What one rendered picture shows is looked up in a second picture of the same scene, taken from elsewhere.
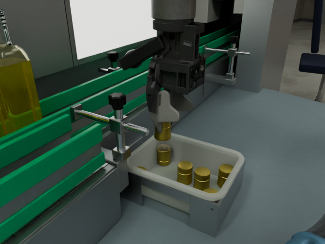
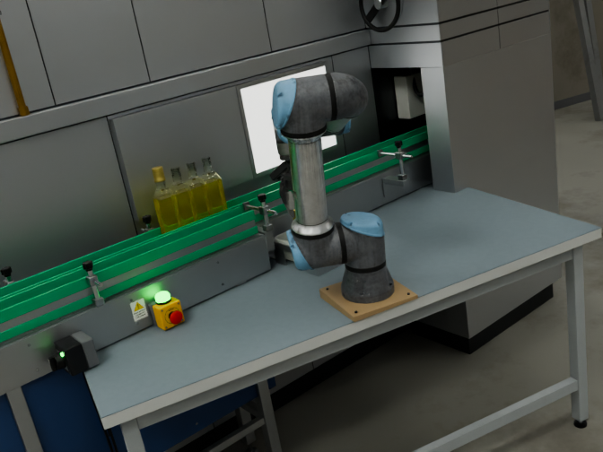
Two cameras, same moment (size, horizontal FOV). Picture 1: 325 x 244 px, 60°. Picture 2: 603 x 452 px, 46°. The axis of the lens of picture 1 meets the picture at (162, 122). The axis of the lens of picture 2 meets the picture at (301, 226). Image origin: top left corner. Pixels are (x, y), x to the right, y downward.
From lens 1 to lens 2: 182 cm
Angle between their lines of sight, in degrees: 23
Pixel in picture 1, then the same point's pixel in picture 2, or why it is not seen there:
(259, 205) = not seen: hidden behind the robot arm
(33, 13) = (225, 149)
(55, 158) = (229, 222)
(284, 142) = (423, 232)
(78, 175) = (241, 235)
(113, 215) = (264, 265)
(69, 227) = (236, 258)
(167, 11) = (282, 151)
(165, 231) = (292, 274)
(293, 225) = not seen: hidden behind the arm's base
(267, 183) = not seen: hidden behind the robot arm
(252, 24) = (434, 124)
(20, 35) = (219, 163)
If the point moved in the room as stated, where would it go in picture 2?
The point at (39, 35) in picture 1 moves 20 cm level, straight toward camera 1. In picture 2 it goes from (230, 161) to (227, 176)
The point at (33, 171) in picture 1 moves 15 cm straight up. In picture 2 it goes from (220, 226) to (209, 180)
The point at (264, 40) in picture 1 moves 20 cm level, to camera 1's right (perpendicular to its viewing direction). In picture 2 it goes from (448, 139) to (502, 134)
